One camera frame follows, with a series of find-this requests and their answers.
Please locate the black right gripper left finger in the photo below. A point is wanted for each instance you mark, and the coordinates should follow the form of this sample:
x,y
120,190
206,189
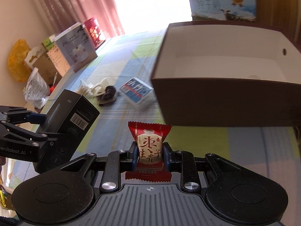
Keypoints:
x,y
118,162

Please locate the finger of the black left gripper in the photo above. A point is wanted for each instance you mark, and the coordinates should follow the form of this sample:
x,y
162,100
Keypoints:
x,y
20,115

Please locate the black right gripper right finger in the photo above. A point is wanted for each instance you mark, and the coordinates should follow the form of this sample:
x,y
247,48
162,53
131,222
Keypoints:
x,y
182,162

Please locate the red snack packet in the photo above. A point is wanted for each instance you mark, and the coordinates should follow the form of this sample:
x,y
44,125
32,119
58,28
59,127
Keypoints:
x,y
149,138

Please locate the black rectangular product box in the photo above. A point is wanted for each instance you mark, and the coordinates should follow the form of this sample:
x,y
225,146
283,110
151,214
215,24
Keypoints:
x,y
67,122

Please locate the dark purple velvet scrunchie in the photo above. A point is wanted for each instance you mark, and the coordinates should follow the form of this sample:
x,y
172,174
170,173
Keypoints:
x,y
108,97

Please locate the cream hair claw clip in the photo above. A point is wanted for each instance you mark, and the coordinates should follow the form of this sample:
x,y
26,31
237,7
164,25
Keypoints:
x,y
100,88

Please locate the cotton swabs bag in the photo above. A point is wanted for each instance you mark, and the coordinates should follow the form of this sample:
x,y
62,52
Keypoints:
x,y
85,89

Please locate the brown cardboard sorting box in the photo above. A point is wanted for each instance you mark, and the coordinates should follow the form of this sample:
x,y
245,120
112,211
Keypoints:
x,y
227,74

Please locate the clear plastic bag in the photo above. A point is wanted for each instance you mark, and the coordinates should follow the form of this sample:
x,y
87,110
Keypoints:
x,y
36,91

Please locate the brown cardboard carton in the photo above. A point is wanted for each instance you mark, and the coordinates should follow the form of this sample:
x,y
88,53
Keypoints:
x,y
50,62

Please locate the yellow plastic bag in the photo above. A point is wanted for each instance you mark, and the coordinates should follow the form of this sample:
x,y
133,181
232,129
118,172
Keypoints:
x,y
17,66

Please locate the plaid tablecloth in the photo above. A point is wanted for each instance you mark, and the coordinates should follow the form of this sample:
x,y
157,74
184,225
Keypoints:
x,y
272,152

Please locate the white humidifier box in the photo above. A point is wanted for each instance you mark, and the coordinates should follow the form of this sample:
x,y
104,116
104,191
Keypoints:
x,y
76,47

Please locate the red gift box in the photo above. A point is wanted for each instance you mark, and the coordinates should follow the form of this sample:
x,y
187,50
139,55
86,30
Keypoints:
x,y
94,32

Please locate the pink curtain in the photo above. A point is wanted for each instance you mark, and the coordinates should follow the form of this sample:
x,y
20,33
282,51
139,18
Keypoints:
x,y
62,14

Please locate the blue milk carton box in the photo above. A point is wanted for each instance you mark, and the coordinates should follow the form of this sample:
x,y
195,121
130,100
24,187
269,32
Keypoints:
x,y
223,10

